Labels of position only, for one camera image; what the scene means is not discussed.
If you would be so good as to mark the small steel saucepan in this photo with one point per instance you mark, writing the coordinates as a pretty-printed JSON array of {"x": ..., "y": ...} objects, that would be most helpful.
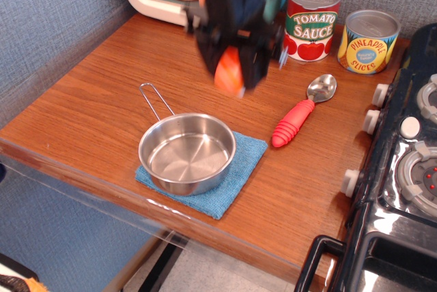
[{"x": 185, "y": 154}]

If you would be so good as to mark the pineapple slices can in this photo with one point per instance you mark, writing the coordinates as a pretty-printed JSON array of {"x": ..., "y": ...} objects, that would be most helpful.
[{"x": 368, "y": 40}]

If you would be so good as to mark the orange fuzzy object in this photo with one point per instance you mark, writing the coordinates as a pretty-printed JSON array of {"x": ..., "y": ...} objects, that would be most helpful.
[{"x": 16, "y": 284}]

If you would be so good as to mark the orange salmon sushi toy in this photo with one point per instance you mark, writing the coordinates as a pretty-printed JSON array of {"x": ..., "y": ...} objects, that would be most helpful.
[{"x": 228, "y": 76}]

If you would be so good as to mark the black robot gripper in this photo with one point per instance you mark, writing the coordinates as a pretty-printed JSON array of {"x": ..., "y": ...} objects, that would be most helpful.
[{"x": 218, "y": 24}]

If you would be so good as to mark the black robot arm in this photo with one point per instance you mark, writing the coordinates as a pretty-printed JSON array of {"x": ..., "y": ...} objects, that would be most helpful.
[{"x": 237, "y": 39}]

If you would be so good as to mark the blue folded cloth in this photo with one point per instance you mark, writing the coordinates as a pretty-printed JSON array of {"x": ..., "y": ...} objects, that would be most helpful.
[{"x": 217, "y": 201}]

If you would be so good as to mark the tomato sauce can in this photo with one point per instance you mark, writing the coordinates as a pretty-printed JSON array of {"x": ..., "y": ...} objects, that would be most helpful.
[{"x": 309, "y": 28}]

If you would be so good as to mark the black toy stove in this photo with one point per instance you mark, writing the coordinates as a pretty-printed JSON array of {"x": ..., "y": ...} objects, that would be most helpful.
[{"x": 390, "y": 243}]

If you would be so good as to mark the red handled metal spoon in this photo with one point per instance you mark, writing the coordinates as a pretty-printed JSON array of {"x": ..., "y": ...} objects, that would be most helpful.
[{"x": 321, "y": 89}]

